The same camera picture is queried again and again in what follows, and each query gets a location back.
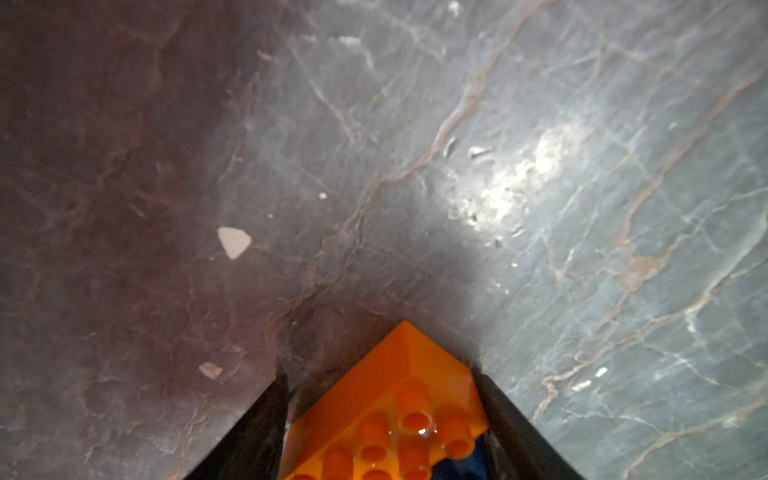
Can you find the orange lego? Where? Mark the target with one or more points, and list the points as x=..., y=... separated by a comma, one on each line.
x=405, y=407

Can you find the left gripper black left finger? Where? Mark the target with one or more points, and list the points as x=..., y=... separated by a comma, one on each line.
x=252, y=448

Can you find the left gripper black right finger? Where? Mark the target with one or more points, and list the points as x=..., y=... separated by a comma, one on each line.
x=520, y=451

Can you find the blue lego front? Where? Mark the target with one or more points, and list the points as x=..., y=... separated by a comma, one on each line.
x=472, y=467

